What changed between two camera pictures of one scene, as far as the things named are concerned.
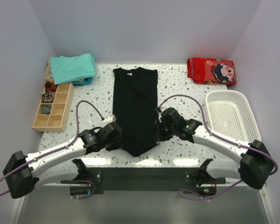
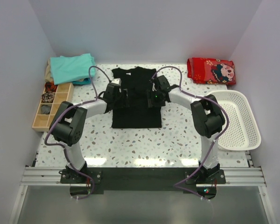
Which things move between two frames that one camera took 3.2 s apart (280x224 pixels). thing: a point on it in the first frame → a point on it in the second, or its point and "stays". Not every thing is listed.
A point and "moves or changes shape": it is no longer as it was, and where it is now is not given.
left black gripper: x=117 y=145 → x=124 y=101
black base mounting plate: x=101 y=180 stays
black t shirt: x=135 y=94 moves or changes shape
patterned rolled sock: x=47 y=97 stays
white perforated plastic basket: x=229 y=113 stays
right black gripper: x=158 y=136 → x=151 y=102
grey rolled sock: x=45 y=109 stays
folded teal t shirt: x=79 y=69 stays
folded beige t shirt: x=48 y=77 stays
